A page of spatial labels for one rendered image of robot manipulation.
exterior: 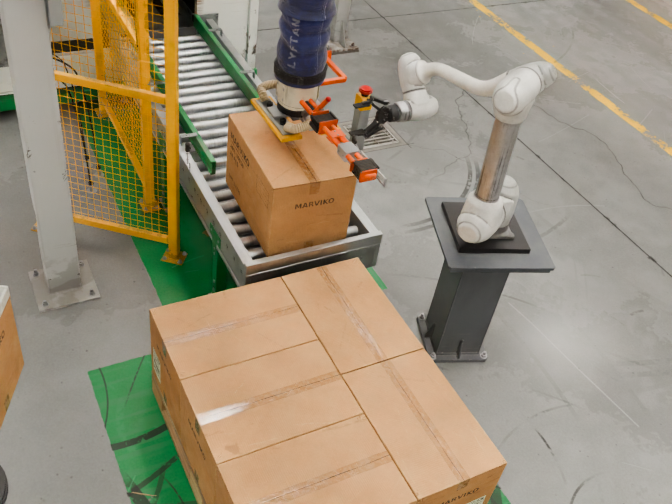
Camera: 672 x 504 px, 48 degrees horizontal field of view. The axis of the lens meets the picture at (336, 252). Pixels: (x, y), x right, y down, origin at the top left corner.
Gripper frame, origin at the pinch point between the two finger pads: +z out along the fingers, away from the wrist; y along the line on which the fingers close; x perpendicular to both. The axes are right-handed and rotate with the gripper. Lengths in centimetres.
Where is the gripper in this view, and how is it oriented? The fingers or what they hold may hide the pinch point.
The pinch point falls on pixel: (354, 119)
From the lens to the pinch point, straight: 328.6
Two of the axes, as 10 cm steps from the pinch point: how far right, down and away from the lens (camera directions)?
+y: -1.2, 7.5, 6.5
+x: -4.6, -6.3, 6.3
